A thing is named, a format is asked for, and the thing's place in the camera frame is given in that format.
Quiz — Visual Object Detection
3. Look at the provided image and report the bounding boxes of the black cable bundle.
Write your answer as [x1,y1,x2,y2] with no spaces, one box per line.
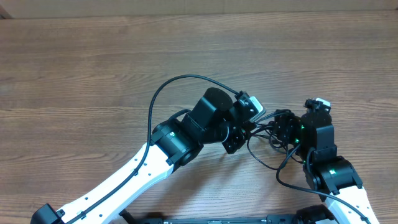
[246,108,304,171]

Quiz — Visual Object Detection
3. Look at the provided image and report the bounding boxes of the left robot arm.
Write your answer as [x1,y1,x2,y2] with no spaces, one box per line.
[31,88,265,223]

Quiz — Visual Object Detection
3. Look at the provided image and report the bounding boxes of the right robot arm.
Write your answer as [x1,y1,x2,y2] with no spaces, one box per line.
[273,107,379,223]

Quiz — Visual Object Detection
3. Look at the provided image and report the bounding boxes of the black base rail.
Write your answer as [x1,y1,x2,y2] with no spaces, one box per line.
[119,205,336,224]

